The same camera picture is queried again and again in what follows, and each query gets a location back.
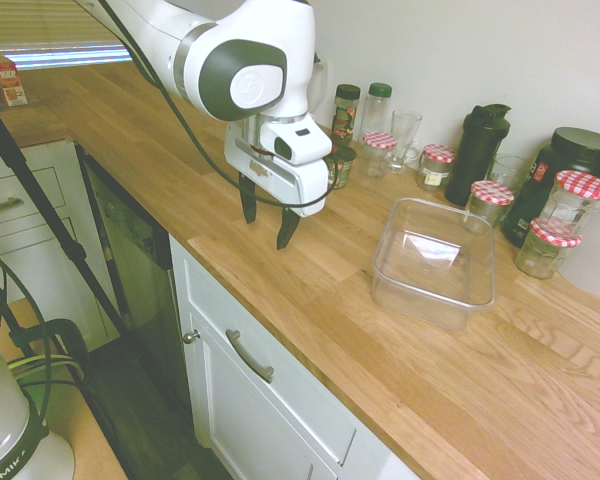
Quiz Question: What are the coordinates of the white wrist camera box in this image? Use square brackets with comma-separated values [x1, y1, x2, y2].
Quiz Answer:
[258, 118, 334, 167]

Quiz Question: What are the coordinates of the clear drinking glass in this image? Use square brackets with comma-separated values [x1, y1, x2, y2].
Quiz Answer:
[488, 153, 532, 197]

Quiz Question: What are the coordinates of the orange cereal box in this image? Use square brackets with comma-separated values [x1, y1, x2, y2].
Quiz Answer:
[0, 54, 29, 108]

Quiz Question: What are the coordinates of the black camera tripod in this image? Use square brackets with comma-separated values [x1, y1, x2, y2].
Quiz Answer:
[0, 82, 134, 346]

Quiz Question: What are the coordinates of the white drawer cabinet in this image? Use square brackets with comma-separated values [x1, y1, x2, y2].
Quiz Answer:
[0, 139, 122, 352]

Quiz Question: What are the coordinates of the spice jar black lid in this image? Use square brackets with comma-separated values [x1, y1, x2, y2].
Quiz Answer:
[334, 83, 362, 147]

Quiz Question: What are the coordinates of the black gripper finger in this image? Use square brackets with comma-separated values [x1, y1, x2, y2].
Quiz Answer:
[275, 206, 303, 252]
[237, 171, 258, 225]

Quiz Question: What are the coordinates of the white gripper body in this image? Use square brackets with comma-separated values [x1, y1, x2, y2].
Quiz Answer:
[223, 122, 330, 219]

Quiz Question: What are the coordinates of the tall clear glass mug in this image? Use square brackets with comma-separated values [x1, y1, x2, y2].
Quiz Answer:
[385, 109, 424, 175]

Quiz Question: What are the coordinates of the dark built-in dishwasher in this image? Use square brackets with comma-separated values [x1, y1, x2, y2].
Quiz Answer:
[75, 143, 194, 416]

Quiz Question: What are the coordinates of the black shaker bottle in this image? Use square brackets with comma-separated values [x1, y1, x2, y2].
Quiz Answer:
[444, 103, 512, 207]

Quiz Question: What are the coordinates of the white kitchen base cabinet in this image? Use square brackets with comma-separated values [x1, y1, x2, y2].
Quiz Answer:
[168, 233, 421, 480]

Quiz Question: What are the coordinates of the clear bottle green lid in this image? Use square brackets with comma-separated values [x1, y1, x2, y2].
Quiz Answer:
[361, 82, 394, 142]

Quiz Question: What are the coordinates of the labelled glass jar checkered lid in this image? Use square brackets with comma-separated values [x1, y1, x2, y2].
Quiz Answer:
[417, 144, 457, 193]

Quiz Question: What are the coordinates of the large black protein tub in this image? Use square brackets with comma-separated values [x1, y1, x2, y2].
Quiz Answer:
[499, 126, 600, 249]

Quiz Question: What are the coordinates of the window blind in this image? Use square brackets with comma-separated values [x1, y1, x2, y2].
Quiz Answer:
[0, 0, 134, 70]

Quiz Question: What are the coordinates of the metal drawer pull handle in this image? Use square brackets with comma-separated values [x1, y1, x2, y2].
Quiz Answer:
[224, 329, 276, 385]

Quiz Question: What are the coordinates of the clear plastic rectangular container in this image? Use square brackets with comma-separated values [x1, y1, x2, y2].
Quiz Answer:
[371, 197, 497, 332]

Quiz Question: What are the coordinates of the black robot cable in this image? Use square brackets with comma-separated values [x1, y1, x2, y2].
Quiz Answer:
[97, 0, 342, 209]

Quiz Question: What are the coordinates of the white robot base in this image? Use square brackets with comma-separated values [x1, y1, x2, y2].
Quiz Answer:
[0, 329, 76, 480]

